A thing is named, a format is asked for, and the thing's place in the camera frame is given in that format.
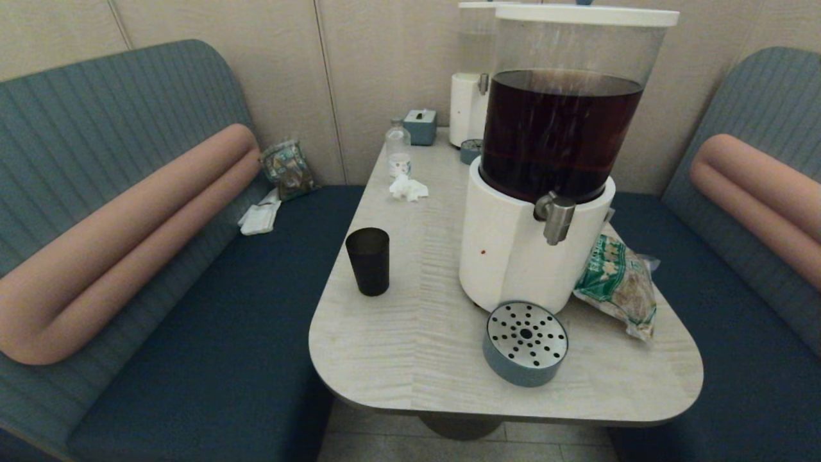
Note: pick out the blue upholstered bench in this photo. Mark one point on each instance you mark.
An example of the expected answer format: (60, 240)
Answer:
(737, 359)
(192, 308)

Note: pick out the small blue drip tray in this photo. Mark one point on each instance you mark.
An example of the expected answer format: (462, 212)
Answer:
(469, 153)

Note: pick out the green white snack bag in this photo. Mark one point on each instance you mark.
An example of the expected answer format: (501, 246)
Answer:
(616, 282)

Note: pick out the crumpled white tissue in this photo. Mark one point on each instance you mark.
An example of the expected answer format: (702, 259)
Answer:
(407, 188)

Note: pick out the metal dispenser tap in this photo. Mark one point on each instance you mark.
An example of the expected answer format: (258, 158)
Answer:
(558, 218)

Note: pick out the white napkin packet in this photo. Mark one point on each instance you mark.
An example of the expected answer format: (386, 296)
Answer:
(260, 218)

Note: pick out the clear liquid dispenser white base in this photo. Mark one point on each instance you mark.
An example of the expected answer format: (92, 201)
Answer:
(465, 109)

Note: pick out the blue tissue box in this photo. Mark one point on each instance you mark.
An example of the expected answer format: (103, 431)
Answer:
(420, 128)

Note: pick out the large dark tea dispenser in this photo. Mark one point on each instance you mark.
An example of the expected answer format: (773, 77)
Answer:
(507, 244)

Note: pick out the black plastic cup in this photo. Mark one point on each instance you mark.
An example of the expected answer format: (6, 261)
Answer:
(369, 263)

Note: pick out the dark printed snack bag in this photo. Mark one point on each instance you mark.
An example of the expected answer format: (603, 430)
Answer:
(288, 170)

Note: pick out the table pedestal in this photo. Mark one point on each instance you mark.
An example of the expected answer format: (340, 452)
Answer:
(462, 427)

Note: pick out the round blue perforated drip tray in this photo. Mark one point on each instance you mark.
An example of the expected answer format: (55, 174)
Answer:
(507, 366)

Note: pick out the clear plastic bottle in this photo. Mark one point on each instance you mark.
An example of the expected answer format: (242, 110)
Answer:
(397, 151)

